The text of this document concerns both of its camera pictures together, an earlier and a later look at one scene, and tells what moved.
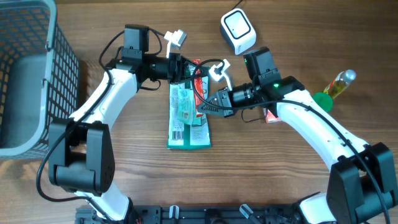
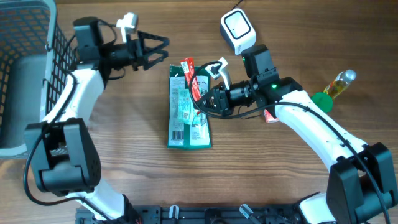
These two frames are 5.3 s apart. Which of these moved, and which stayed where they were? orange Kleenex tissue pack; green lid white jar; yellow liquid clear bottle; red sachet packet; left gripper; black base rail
Moved: red sachet packet; left gripper
Stayed: green lid white jar; orange Kleenex tissue pack; yellow liquid clear bottle; black base rail
